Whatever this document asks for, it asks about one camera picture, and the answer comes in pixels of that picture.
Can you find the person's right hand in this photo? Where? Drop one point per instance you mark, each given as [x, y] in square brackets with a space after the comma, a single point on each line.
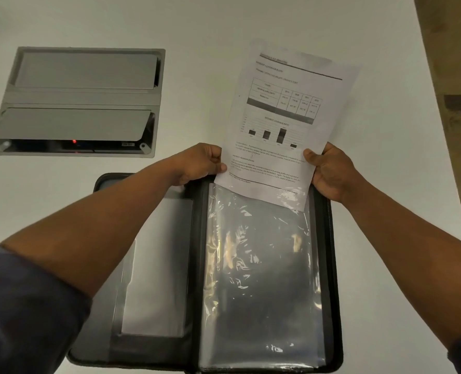
[333, 173]

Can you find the person's left hand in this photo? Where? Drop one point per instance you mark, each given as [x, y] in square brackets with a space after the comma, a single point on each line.
[194, 163]

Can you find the person's right thumb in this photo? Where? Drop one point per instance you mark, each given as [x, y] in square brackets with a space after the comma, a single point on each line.
[312, 158]

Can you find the person's left thumb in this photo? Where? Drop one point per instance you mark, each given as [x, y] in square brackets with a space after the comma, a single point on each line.
[216, 166]

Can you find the printed paper sheet with chart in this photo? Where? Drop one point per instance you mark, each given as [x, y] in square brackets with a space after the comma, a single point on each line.
[285, 124]

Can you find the person's left forearm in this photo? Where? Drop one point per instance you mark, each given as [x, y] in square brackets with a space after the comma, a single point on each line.
[90, 225]

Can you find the person's right forearm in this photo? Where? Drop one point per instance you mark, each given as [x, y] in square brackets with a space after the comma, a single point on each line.
[405, 249]

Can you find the black zip document folder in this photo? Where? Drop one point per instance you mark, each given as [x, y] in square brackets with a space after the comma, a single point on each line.
[222, 276]

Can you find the white paper in folder pocket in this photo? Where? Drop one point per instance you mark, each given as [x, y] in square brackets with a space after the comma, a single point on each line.
[160, 268]

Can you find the clear plastic sleeve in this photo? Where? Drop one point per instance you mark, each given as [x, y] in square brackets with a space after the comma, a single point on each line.
[259, 280]

